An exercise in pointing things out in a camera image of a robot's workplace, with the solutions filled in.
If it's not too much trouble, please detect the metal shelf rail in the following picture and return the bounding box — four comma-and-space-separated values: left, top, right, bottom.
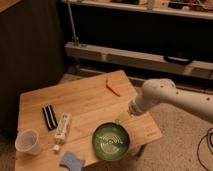
65, 42, 213, 80

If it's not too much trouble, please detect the blue sponge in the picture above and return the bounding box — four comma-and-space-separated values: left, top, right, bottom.
59, 152, 85, 171

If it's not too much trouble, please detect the upper shelf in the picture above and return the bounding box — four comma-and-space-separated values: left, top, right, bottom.
61, 0, 213, 20

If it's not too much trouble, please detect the metal pole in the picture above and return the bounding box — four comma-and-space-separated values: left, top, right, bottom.
67, 0, 79, 46

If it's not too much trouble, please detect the black handle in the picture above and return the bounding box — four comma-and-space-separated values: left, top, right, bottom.
163, 56, 193, 65

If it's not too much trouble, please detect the orange carrot toy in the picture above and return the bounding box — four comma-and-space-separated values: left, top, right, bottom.
106, 79, 121, 97

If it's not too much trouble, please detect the white tube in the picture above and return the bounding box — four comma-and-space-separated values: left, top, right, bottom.
53, 113, 72, 152

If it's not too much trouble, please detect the green ceramic bowl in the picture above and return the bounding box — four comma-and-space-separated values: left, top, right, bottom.
92, 122, 130, 161

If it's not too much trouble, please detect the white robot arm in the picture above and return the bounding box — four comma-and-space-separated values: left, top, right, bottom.
115, 78, 213, 124

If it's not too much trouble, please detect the wooden table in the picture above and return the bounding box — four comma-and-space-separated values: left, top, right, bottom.
14, 69, 164, 171

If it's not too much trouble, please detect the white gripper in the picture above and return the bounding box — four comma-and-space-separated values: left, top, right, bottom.
114, 98, 145, 126

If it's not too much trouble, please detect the black white striped cloth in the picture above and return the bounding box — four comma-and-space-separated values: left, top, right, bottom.
42, 105, 58, 131

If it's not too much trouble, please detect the clear plastic cup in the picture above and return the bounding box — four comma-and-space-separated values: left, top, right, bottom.
15, 129, 41, 155

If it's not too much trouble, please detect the black cable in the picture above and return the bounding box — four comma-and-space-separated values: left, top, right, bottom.
196, 126, 213, 171

